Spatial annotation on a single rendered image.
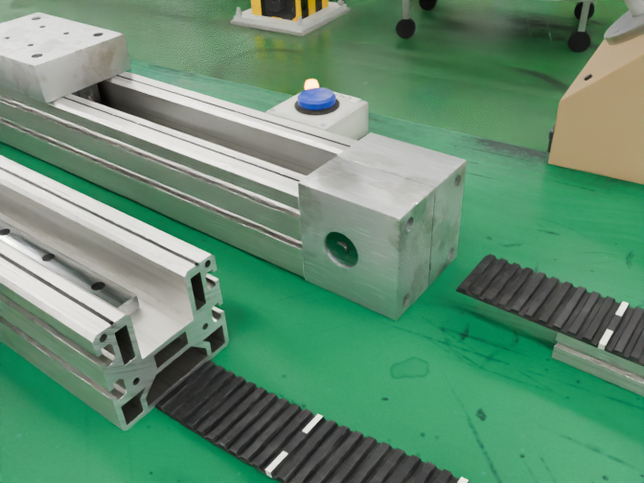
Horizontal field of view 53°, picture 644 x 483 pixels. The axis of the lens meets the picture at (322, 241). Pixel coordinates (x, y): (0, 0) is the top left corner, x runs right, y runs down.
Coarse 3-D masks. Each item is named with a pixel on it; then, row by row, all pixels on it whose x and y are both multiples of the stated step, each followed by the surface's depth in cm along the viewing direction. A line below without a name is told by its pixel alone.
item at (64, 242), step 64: (0, 192) 54; (64, 192) 51; (0, 256) 44; (64, 256) 49; (128, 256) 46; (192, 256) 43; (0, 320) 47; (64, 320) 39; (128, 320) 39; (192, 320) 44; (64, 384) 45; (128, 384) 41
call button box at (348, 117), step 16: (336, 96) 70; (272, 112) 68; (288, 112) 67; (304, 112) 67; (320, 112) 66; (336, 112) 67; (352, 112) 67; (320, 128) 64; (336, 128) 66; (352, 128) 68
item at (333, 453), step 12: (336, 432) 39; (348, 432) 39; (360, 432) 39; (324, 444) 39; (336, 444) 39; (348, 444) 38; (312, 456) 38; (324, 456) 38; (336, 456) 38; (348, 456) 38; (312, 468) 37; (324, 468) 37; (336, 468) 37; (300, 480) 37; (312, 480) 36; (324, 480) 36
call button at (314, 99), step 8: (312, 88) 69; (320, 88) 69; (304, 96) 67; (312, 96) 67; (320, 96) 67; (328, 96) 67; (304, 104) 67; (312, 104) 66; (320, 104) 66; (328, 104) 67
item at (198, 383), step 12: (204, 372) 46; (216, 372) 46; (180, 384) 45; (192, 384) 45; (204, 384) 45; (168, 396) 44; (180, 396) 44; (192, 396) 44; (168, 408) 43; (180, 408) 43
